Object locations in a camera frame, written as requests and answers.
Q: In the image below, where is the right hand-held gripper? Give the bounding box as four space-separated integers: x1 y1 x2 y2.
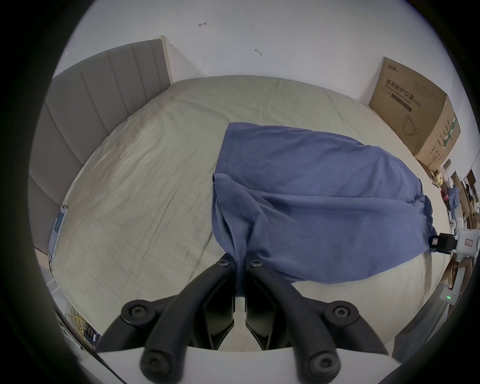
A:
427 228 480 306

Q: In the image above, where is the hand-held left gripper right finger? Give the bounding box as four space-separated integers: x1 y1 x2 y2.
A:
244 259 389 381

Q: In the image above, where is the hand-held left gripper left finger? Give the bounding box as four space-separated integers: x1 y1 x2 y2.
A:
96 252 238 382

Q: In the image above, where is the blue shirt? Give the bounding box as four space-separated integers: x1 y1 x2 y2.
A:
211 122 439 285

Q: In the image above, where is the person's right hand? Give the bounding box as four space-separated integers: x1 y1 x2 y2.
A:
446 259 474 289

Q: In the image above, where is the bed with beige sheet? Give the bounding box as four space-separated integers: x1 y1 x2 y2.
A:
49 76 456 353

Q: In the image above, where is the brown cardboard carton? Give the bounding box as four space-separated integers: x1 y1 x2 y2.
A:
368 56 461 174

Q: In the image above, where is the white flat device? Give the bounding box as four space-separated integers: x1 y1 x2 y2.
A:
47 205 68 257

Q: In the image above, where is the grey padded headboard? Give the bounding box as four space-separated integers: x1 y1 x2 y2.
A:
27 38 172 257

